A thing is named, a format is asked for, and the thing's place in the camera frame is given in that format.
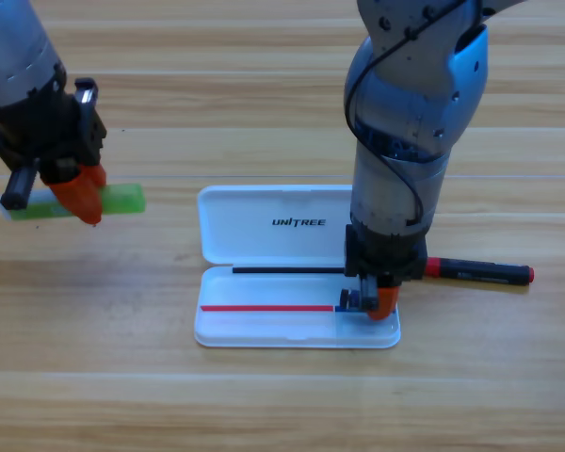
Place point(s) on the red and black marker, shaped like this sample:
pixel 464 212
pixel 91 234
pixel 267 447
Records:
pixel 480 272

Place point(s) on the white Unitree pencil case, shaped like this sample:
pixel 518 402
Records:
pixel 263 235

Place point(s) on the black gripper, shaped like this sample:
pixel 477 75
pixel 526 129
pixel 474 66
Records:
pixel 386 256
pixel 52 132

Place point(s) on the green eraser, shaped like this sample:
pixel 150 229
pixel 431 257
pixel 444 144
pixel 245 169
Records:
pixel 122 200

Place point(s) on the small dark blue eraser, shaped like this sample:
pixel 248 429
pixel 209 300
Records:
pixel 349 299

